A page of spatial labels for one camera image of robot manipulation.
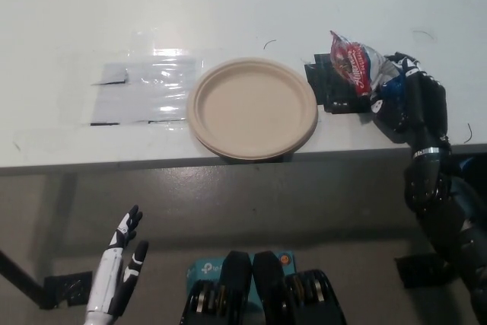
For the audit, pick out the clear plastic sheet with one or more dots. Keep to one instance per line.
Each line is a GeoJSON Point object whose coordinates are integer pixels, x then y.
{"type": "Point", "coordinates": [152, 93]}

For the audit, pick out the beige paper plate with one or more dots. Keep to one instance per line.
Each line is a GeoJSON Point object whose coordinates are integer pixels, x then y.
{"type": "Point", "coordinates": [251, 108]}

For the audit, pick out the black tape patch on table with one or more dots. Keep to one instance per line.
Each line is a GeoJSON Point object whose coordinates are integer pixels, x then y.
{"type": "Point", "coordinates": [323, 89]}

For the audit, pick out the teal cardboard router box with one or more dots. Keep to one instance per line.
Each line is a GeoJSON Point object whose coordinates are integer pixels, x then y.
{"type": "Point", "coordinates": [203, 268]}

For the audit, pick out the red white blue seed bag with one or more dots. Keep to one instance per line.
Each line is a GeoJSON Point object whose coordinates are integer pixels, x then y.
{"type": "Point", "coordinates": [354, 62]}

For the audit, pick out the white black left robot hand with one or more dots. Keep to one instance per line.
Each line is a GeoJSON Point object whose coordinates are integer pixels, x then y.
{"type": "Point", "coordinates": [108, 279]}

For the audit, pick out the black and blue object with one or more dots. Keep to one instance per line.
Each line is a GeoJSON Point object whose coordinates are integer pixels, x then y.
{"type": "Point", "coordinates": [468, 167]}

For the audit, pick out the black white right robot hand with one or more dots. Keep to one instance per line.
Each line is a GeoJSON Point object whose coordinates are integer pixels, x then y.
{"type": "Point", "coordinates": [422, 112]}

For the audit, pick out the black diagonal table brace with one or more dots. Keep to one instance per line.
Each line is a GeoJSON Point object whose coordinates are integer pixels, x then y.
{"type": "Point", "coordinates": [21, 277]}

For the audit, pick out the grey table leg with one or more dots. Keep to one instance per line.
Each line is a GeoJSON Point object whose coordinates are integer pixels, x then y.
{"type": "Point", "coordinates": [66, 207]}

